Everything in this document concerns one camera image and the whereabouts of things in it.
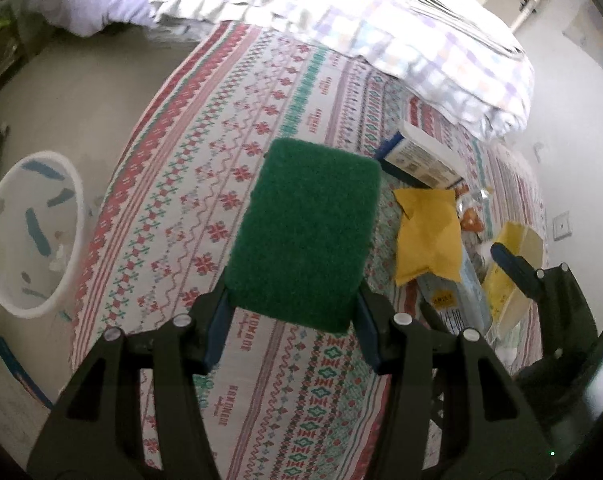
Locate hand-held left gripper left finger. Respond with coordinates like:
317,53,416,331
26,285,233,480

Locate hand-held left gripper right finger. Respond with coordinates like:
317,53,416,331
354,280,558,480

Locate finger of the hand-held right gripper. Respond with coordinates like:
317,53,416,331
490,241,601,362

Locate yellow cardboard box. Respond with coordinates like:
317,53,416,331
481,221,545,331

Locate green scouring sponge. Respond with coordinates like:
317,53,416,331
222,138,383,336

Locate white plastic waste bin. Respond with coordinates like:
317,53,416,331
0,151,86,318

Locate clear plastic packaging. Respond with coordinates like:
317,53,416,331
419,247,492,336

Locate yellow paper packet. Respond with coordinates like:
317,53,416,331
392,187,463,286

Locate white blue carton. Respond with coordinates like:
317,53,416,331
376,120,466,191

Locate patterned bed sheet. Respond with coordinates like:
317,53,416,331
68,20,549,480

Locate white rug with blue edge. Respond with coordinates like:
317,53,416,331
0,334,56,441

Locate checkered quilt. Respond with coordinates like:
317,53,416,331
148,0,535,141

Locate white wall socket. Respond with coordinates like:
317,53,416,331
551,212,573,241

